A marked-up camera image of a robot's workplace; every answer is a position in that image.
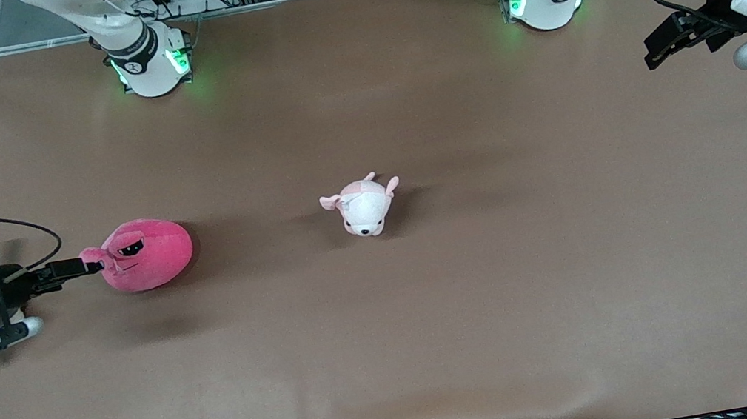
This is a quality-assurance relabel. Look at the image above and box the round hot pink plush toy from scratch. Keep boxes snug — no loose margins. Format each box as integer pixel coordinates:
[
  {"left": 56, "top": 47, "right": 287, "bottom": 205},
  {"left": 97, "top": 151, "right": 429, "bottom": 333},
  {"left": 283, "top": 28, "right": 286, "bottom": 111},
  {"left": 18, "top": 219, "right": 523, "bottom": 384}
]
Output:
[{"left": 75, "top": 210, "right": 201, "bottom": 301}]

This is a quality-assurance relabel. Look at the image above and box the pale pink white plush dog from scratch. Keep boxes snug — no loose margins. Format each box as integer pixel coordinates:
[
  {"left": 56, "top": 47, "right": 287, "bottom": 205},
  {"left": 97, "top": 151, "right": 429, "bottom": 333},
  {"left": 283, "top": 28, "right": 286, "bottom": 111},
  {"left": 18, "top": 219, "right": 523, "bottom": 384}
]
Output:
[{"left": 317, "top": 168, "right": 409, "bottom": 244}]

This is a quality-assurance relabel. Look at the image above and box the brown table mat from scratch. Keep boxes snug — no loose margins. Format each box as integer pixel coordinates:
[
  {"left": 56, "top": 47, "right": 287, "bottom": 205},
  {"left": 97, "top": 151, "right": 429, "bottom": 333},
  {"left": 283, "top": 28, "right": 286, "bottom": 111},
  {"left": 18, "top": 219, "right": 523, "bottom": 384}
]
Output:
[{"left": 0, "top": 0, "right": 747, "bottom": 419}]

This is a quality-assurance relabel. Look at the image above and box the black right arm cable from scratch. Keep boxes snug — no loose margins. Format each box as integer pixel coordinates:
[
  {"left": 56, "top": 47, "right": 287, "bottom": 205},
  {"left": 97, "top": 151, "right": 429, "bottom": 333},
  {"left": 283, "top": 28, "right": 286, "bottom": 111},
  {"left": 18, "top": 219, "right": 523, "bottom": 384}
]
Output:
[{"left": 0, "top": 207, "right": 67, "bottom": 276}]

